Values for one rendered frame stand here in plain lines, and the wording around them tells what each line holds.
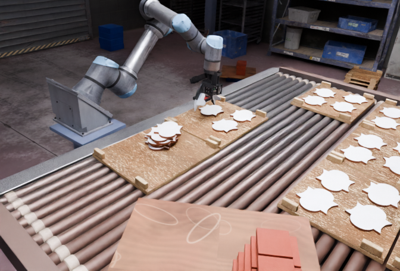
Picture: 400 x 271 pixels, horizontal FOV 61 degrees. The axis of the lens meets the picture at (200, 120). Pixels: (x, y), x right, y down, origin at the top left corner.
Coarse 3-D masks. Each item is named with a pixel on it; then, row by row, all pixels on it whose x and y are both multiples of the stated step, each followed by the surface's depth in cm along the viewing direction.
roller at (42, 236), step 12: (312, 84) 228; (288, 96) 206; (264, 108) 189; (120, 192) 121; (96, 204) 115; (108, 204) 117; (72, 216) 109; (84, 216) 111; (48, 228) 104; (60, 228) 105; (36, 240) 101
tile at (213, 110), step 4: (200, 108) 179; (204, 108) 179; (208, 108) 180; (212, 108) 180; (216, 108) 180; (220, 108) 180; (204, 112) 175; (208, 112) 176; (212, 112) 176; (216, 112) 176; (220, 112) 177; (208, 116) 174
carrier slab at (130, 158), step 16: (128, 144) 147; (144, 144) 147; (176, 144) 148; (192, 144) 149; (112, 160) 135; (128, 160) 136; (144, 160) 136; (160, 160) 137; (176, 160) 137; (192, 160) 138; (128, 176) 127; (144, 176) 127; (160, 176) 127; (176, 176) 129; (144, 192) 121
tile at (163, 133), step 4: (160, 124) 149; (164, 124) 149; (168, 124) 150; (172, 124) 150; (176, 124) 150; (160, 128) 146; (164, 128) 147; (168, 128) 147; (172, 128) 147; (176, 128) 147; (180, 128) 148; (156, 132) 144; (160, 132) 143; (164, 132) 143; (168, 132) 144; (172, 132) 144; (176, 132) 144; (160, 136) 142; (164, 136) 141; (168, 136) 141; (172, 136) 141
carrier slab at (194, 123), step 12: (192, 108) 181; (228, 108) 183; (240, 108) 184; (180, 120) 168; (192, 120) 169; (204, 120) 170; (216, 120) 170; (252, 120) 172; (264, 120) 174; (192, 132) 158; (204, 132) 159; (216, 132) 159; (228, 132) 160; (240, 132) 160; (228, 144) 152
